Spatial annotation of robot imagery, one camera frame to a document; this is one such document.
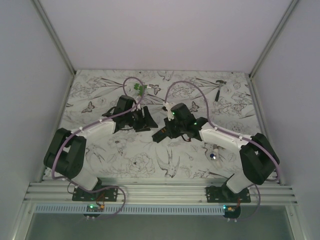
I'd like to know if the left controller board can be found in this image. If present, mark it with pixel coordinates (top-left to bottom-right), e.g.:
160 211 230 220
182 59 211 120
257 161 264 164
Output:
83 203 104 219

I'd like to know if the right controller board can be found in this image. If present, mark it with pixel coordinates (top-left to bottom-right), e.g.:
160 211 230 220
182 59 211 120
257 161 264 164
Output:
223 205 241 219

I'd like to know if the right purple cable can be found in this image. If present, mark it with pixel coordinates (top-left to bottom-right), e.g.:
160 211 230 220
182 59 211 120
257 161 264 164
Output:
165 80 280 182

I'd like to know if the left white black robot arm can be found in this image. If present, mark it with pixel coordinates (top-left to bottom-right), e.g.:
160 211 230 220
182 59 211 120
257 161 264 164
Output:
43 95 158 201

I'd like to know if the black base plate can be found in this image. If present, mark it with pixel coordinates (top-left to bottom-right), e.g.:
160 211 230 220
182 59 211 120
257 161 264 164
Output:
72 188 118 202
205 185 251 204

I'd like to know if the white blue capped part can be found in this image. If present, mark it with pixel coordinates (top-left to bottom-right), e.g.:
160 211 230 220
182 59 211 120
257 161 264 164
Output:
209 148 219 161

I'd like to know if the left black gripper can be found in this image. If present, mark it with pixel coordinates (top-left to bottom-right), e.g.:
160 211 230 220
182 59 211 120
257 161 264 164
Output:
125 106 158 133

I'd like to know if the aluminium rail frame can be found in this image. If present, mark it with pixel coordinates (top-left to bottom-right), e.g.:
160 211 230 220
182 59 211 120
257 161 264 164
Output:
24 178 298 206

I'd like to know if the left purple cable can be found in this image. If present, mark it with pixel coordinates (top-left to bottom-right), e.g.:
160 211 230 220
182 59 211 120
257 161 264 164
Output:
51 76 144 181

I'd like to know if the purple cable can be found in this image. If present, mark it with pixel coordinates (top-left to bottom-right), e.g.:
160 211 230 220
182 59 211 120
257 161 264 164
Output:
165 80 280 182
51 76 144 181

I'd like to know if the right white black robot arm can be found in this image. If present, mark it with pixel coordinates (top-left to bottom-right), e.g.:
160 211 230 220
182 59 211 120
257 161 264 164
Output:
163 102 280 203

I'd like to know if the black fuse box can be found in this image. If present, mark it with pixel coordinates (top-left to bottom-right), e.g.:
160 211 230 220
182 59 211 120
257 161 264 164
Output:
152 127 170 143

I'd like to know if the small black hammer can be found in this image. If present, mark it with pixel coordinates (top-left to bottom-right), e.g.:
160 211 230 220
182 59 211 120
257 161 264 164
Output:
215 80 227 102

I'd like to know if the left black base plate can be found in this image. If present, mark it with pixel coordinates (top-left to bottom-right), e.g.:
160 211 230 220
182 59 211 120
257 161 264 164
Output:
72 188 118 202

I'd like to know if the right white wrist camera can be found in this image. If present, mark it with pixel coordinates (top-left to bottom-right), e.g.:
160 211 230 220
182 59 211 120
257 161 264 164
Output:
162 102 175 121

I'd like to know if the slotted grey cable duct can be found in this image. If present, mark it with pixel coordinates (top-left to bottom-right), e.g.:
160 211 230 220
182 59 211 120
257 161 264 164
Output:
34 203 224 216

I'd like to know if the floral patterned table mat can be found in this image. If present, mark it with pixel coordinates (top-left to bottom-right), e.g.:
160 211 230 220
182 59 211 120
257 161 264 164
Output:
61 70 260 179

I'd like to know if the controller board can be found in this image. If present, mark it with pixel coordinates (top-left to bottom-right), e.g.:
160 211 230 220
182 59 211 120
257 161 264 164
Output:
83 203 104 219
223 205 241 219

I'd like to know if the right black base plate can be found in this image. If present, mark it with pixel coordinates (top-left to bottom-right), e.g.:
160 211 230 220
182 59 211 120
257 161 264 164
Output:
205 185 251 204

